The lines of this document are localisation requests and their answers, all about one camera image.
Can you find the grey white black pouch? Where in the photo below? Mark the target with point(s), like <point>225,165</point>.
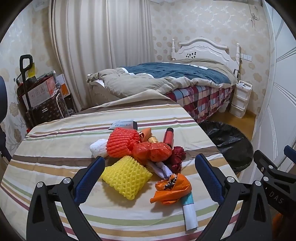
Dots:
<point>128,124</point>

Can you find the dark red wrapper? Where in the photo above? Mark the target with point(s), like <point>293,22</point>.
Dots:
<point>178,155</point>

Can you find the white wardrobe door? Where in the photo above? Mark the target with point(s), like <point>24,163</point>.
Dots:
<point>271,45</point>

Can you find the lavender paper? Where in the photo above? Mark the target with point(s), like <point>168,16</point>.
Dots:
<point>160,169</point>

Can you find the blue chair back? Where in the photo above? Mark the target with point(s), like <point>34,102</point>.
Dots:
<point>3,100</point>

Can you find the plaid bed cover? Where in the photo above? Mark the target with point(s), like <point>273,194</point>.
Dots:
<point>200,102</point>

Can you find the black trash bin bag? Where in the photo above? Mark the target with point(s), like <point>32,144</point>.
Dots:
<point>231,142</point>

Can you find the red bottle black cap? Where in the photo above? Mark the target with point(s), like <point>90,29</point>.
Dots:
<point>169,137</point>

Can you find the white wall sockets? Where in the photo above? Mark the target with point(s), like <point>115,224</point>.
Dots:
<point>246,57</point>

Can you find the yellow foam fruit net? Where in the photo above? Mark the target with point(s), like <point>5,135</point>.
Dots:
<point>127,176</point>

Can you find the orange snack wrapper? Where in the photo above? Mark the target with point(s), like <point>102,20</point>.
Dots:
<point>170,190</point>

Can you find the cream curtain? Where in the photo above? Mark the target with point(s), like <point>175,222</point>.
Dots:
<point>89,36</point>

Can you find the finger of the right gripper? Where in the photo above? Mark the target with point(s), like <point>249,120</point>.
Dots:
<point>290,153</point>
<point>269,170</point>

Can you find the red plastic bag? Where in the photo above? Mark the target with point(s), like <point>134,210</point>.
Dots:
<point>155,152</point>

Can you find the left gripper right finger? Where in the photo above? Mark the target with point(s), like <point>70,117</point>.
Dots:
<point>254,220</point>

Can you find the white wooden headboard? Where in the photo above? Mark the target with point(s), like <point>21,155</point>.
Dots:
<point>204,48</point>

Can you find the orange-red foam fruit net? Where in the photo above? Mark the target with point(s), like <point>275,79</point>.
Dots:
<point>121,142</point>

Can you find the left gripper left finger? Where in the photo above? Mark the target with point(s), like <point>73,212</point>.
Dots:
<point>44,222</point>

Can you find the black hand trolley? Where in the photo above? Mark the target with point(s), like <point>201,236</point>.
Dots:
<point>23,71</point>

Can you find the white teal paper tube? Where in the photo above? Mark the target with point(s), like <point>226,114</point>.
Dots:
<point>189,212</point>

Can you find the white plastic drawer unit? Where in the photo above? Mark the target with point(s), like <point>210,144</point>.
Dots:
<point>240,99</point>

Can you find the dark patterned storage box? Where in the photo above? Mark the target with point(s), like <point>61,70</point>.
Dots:
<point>52,109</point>

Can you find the cardboard box orange print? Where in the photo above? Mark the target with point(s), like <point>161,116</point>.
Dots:
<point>41,91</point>

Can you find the blue beige duvet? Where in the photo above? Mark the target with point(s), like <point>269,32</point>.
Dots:
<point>163,77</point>

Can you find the white orange small box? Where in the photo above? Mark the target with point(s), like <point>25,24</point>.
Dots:
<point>60,79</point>

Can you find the gold bottle black cap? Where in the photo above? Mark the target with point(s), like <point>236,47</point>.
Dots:
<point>152,139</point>

